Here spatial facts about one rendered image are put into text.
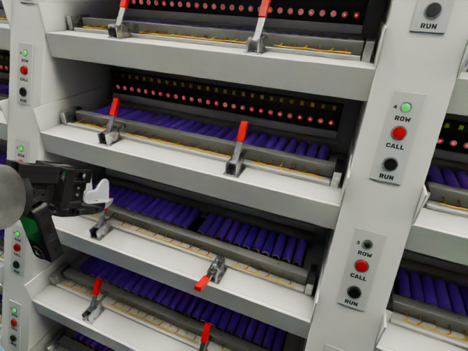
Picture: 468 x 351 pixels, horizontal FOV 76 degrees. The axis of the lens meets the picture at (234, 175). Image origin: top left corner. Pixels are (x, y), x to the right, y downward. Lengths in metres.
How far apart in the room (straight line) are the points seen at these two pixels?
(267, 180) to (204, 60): 0.22
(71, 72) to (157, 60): 0.26
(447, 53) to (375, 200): 0.21
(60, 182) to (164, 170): 0.16
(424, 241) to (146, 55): 0.53
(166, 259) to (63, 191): 0.22
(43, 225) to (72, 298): 0.33
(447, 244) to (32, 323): 0.87
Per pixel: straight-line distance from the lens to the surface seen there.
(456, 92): 0.49
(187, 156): 0.56
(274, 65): 0.48
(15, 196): 0.49
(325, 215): 0.48
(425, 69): 0.48
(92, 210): 0.58
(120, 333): 0.76
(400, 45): 0.48
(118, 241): 0.67
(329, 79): 0.47
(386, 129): 0.46
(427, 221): 0.50
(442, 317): 0.61
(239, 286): 0.57
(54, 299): 0.86
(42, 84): 0.74
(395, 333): 0.59
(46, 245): 0.58
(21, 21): 0.80
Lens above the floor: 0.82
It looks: 11 degrees down
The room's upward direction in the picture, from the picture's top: 10 degrees clockwise
